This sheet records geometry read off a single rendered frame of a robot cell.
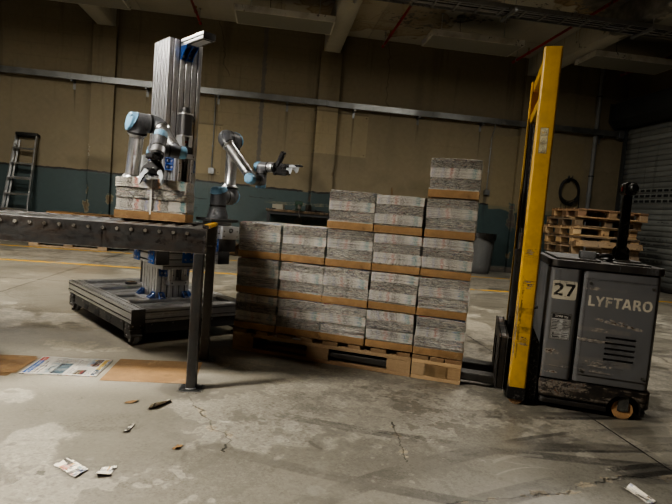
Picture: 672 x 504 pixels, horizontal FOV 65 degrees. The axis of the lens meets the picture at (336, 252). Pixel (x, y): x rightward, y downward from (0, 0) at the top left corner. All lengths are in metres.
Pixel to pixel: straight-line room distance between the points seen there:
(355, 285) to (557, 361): 1.18
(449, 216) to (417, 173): 7.31
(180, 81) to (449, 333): 2.47
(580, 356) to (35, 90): 9.79
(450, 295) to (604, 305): 0.79
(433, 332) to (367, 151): 7.31
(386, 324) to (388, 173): 7.23
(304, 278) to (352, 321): 0.40
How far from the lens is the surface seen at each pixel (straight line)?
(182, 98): 3.95
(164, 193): 3.01
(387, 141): 10.25
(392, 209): 3.10
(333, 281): 3.18
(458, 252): 3.06
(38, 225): 2.81
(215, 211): 3.84
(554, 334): 2.98
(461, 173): 3.07
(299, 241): 3.24
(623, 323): 3.02
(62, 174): 10.63
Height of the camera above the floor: 0.94
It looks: 4 degrees down
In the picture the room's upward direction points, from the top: 5 degrees clockwise
